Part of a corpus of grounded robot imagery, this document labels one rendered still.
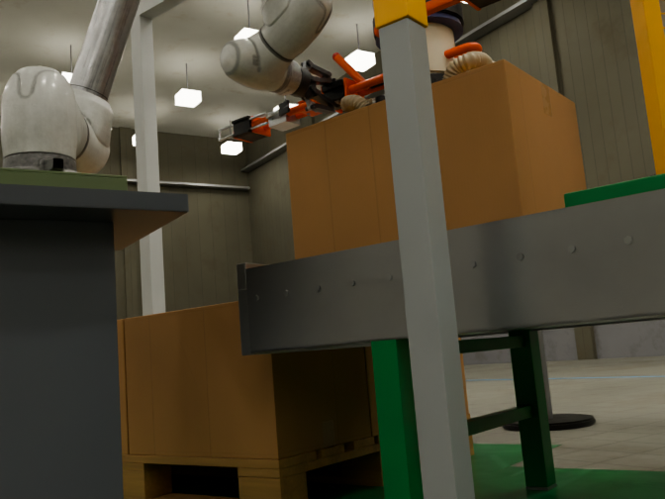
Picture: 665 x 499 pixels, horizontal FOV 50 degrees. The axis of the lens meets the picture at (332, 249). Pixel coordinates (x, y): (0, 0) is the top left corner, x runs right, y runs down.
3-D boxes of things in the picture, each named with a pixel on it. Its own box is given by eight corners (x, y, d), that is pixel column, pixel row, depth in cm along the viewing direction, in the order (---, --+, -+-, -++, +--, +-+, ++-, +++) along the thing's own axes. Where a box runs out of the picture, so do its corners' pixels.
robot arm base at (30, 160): (12, 167, 145) (12, 141, 146) (-13, 192, 162) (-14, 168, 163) (101, 175, 156) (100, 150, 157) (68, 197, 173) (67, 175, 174)
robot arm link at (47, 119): (-13, 154, 153) (-14, 57, 157) (23, 175, 172) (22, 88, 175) (62, 149, 154) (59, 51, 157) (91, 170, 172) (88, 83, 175)
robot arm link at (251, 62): (268, 104, 174) (304, 66, 167) (222, 89, 161) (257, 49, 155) (252, 71, 178) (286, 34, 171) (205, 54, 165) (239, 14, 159)
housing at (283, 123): (301, 126, 206) (300, 111, 207) (285, 121, 201) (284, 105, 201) (283, 132, 210) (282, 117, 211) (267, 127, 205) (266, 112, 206)
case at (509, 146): (597, 263, 169) (575, 102, 175) (527, 253, 138) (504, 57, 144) (388, 293, 206) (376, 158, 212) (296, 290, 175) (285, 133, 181)
